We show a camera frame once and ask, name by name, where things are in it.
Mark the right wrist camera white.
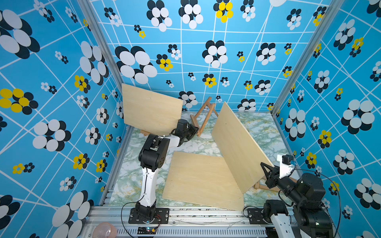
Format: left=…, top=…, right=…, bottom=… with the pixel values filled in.
left=277, top=154, right=296, bottom=179

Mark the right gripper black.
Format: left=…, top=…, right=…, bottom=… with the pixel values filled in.
left=261, top=161, right=304, bottom=206

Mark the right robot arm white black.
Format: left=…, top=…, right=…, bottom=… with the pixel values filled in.
left=261, top=162, right=334, bottom=238

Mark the plywood board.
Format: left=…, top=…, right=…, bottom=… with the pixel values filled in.
left=122, top=84, right=183, bottom=135
left=211, top=103, right=273, bottom=193
left=162, top=151, right=244, bottom=211

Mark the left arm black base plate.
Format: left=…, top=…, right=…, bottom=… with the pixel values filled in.
left=128, top=208, right=170, bottom=225

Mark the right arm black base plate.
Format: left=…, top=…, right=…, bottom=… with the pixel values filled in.
left=243, top=206, right=291, bottom=225

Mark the aluminium front rail frame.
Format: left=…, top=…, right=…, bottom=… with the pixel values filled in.
left=79, top=205, right=341, bottom=238

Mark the pink translucent bowl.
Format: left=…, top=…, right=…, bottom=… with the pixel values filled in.
left=92, top=222, right=117, bottom=238

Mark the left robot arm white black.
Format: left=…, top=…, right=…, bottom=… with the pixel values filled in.
left=135, top=119, right=199, bottom=222

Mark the wooden easel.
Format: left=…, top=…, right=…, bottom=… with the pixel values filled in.
left=254, top=177, right=280, bottom=192
left=190, top=96, right=219, bottom=137
left=140, top=130, right=150, bottom=136

